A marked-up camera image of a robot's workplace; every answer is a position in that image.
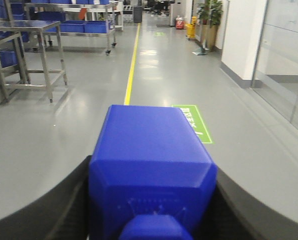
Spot blue plastic bin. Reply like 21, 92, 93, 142
60, 20, 86, 33
84, 20, 109, 34

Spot stainless steel wheeled cart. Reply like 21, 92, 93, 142
24, 0, 123, 56

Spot potted green plant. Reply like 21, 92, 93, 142
197, 0, 223, 52

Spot dark grey trash bin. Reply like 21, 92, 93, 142
133, 5, 143, 24

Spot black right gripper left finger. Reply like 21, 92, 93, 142
0, 155, 91, 240

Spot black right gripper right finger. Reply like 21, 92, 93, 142
201, 169, 298, 240

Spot green floor sign sticker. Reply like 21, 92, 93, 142
172, 104, 214, 144

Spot small stainless steel table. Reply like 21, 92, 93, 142
0, 20, 69, 104

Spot yellow mop bucket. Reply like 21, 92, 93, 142
185, 16, 197, 39

